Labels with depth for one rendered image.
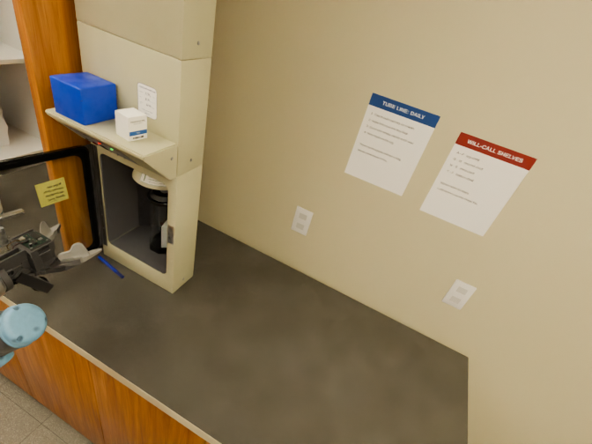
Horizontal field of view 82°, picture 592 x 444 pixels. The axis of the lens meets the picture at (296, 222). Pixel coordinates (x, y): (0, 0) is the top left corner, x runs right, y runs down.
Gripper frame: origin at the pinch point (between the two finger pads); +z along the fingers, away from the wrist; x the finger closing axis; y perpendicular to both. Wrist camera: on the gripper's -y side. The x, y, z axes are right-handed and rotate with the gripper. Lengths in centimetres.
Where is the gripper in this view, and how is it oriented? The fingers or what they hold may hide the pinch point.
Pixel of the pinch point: (81, 238)
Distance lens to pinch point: 106.0
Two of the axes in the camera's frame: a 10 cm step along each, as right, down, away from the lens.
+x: -8.8, -4.1, 2.3
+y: 2.1, -7.8, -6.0
